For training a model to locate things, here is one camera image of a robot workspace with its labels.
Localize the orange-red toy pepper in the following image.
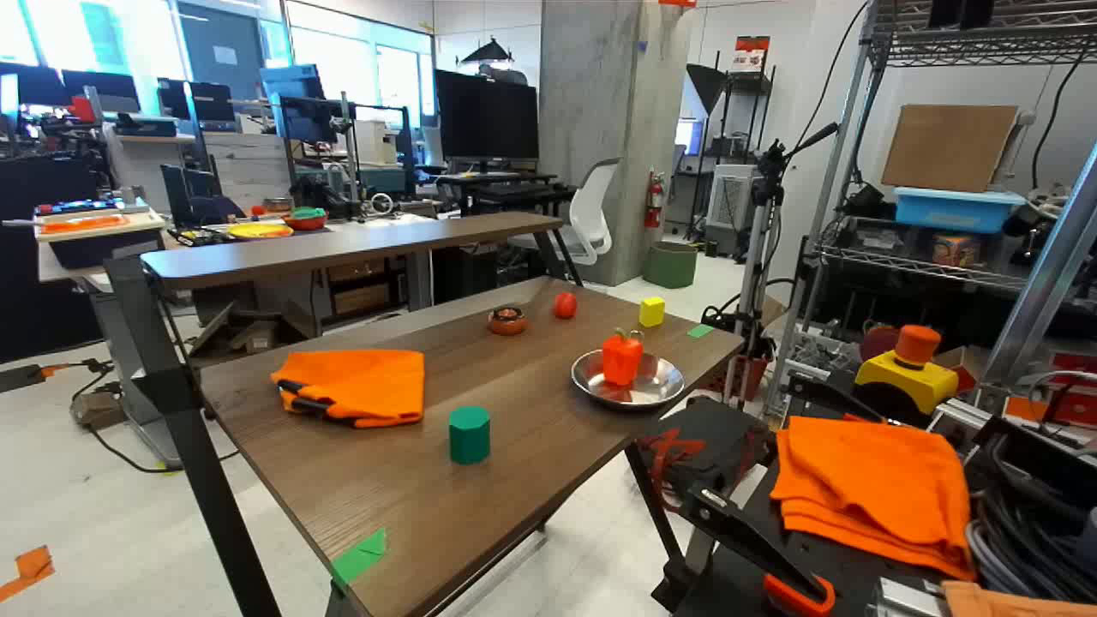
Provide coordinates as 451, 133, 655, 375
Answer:
602, 328, 644, 387

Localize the white office chair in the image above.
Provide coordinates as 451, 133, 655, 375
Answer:
513, 157, 622, 267

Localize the green round bin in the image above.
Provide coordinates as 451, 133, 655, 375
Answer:
642, 241, 699, 291

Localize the silver metal plate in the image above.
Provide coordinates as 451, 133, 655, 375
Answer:
571, 349, 686, 410

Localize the red fire extinguisher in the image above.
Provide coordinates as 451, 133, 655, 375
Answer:
644, 168, 667, 230

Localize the green cylinder block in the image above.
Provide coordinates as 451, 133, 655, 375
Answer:
448, 406, 492, 466

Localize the orange cloth bag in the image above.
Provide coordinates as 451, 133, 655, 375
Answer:
271, 349, 427, 429

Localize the large black monitor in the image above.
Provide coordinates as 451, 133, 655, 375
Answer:
433, 69, 542, 165

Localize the white air purifier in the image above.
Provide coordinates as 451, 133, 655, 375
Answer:
705, 164, 760, 256

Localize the brown wooden desk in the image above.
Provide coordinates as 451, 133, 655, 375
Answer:
103, 211, 585, 468

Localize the black shelf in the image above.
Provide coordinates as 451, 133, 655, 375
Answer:
684, 63, 777, 243

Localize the yellow emergency stop button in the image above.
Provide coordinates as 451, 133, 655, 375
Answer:
854, 325, 960, 416

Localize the folded orange cloth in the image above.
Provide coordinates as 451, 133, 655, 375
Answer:
769, 415, 979, 583

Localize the orange and black clamp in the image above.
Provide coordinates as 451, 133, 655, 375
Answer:
683, 486, 837, 617

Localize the blue plastic bin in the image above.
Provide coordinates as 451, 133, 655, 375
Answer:
893, 187, 1028, 236

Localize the brown cardboard sheet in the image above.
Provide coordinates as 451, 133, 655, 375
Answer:
880, 104, 1020, 194

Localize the row of monitors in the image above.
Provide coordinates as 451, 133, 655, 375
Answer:
0, 60, 237, 123

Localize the orange floor tape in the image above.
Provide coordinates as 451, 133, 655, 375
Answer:
0, 545, 56, 602

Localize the camera on tripod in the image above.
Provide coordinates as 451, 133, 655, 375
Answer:
722, 122, 842, 407

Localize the metal wire shelf rack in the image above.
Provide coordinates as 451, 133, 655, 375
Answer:
761, 0, 1097, 422

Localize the black cable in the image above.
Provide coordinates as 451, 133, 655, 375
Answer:
70, 360, 241, 475

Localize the coil of grey cable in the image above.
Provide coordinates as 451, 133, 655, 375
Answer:
965, 488, 1097, 602

